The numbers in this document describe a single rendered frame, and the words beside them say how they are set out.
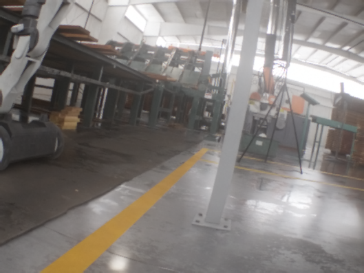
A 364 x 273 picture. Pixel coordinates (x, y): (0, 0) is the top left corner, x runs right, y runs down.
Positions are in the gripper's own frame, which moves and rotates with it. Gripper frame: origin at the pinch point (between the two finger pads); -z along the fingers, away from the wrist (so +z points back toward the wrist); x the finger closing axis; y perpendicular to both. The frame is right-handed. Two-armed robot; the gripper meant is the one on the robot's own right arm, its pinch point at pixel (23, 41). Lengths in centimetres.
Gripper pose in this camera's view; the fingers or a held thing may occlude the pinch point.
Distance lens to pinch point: 142.7
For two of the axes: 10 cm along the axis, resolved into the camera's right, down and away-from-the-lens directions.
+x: 9.6, 1.3, -2.5
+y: 2.5, 0.2, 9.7
